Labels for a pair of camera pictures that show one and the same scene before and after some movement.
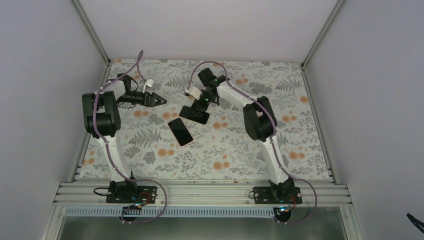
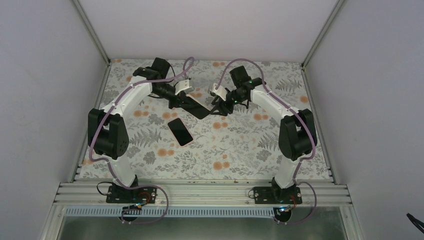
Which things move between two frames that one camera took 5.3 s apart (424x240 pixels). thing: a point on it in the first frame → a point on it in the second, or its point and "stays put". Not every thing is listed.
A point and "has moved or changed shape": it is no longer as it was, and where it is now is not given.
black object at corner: [413, 220] stays put
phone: [196, 115] has moved or changed shape
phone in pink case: [180, 132] stays put
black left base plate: [132, 194] stays put
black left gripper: [151, 102] → [176, 103]
